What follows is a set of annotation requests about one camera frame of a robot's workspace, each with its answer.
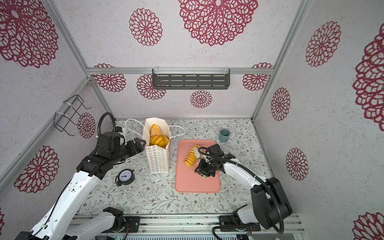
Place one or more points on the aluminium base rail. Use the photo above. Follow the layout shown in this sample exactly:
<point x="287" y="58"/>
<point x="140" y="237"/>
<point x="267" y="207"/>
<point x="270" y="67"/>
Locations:
<point x="199" y="224"/>

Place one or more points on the pink rectangular tray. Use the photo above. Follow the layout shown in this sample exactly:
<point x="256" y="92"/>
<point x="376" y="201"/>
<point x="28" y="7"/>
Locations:
<point x="186" y="180"/>

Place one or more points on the black wire wall rack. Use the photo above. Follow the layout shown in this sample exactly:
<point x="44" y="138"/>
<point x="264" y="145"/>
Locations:
<point x="63" y="118"/>

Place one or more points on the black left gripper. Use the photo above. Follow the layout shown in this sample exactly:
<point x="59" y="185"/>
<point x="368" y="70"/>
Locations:
<point x="130" y="144"/>

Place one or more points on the oval golden fake bread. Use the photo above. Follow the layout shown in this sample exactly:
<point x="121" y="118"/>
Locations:
<point x="155" y="130"/>

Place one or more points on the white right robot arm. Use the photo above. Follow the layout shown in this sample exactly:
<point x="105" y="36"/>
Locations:
<point x="270" y="205"/>

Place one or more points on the round scored fake bun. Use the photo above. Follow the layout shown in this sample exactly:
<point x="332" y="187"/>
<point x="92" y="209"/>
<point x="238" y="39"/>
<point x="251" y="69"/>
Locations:
<point x="157" y="140"/>

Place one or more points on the dark grey wall shelf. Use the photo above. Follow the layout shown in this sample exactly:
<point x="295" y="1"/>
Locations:
<point x="190" y="80"/>

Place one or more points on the small black alarm clock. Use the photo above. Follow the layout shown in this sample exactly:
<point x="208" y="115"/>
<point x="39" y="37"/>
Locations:
<point x="125" y="177"/>

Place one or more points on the white paper gift bag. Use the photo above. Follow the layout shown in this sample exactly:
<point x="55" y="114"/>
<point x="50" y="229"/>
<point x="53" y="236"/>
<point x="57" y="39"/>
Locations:
<point x="158" y="158"/>

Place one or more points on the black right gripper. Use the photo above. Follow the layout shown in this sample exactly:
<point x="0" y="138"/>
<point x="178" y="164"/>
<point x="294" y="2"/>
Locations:
<point x="205" y="169"/>

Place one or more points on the ridged spiral fake bread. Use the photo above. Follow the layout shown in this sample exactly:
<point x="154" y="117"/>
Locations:
<point x="191" y="157"/>

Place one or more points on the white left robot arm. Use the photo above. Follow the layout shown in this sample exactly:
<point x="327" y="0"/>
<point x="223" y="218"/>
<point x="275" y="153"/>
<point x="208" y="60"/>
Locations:
<point x="55" y="224"/>

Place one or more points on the grey-blue cup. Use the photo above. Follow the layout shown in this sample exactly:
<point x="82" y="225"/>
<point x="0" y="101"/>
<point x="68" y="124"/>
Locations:
<point x="224" y="135"/>

